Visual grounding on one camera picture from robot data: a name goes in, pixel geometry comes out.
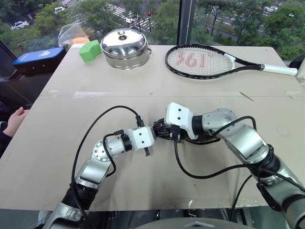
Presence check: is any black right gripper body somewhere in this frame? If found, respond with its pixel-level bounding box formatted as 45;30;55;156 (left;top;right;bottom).
153;116;173;132

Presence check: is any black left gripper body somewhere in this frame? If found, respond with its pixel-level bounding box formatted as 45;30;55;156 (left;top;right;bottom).
153;130;173;141

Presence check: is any small black object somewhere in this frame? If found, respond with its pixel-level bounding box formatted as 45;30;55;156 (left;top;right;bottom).
184;133;221;146

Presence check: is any blue and black device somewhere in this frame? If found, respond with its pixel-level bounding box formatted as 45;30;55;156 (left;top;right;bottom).
11;46;67;77

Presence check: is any bystander's bare hand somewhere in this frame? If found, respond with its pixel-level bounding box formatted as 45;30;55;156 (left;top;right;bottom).
4;106;31;138

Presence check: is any small metal hook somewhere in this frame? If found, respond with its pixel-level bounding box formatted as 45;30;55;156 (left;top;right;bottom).
186;199;195;218

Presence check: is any stainless steel pot lid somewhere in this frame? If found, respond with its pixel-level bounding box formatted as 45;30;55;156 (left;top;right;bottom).
100;28;149;59

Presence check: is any black white tennis racket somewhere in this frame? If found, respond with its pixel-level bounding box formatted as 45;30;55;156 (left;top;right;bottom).
164;44;299;81

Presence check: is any green foam block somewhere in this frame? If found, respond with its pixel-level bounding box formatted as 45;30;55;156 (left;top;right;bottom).
79;39;101;64

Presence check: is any orange round object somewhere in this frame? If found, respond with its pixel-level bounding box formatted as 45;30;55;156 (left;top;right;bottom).
70;36;91;46

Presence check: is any clear plastic bag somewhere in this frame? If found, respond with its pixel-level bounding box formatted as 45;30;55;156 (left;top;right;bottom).
58;22;91;48

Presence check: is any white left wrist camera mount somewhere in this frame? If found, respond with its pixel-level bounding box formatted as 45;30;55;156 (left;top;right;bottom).
128;125;157;153

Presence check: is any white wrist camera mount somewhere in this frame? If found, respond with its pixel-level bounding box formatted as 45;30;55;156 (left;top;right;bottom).
165;102;199;141
128;125;157;153

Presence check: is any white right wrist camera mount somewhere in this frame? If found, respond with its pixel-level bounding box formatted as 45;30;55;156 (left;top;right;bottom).
165;102;199;141

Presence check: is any long black right arm cable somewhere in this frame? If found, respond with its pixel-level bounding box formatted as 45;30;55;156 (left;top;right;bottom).
171;125;263;223

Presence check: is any short black left arm cable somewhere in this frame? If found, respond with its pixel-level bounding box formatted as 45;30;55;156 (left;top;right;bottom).
103;129;125;177

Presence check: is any short black arm cable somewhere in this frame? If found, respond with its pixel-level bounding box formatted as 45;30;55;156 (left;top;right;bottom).
103;129;125;177
209;115;258;137

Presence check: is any short black right arm cable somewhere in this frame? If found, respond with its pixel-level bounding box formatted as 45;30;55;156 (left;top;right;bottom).
209;115;258;137

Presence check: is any dark window frame post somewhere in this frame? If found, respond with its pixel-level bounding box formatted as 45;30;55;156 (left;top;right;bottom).
178;0;198;46

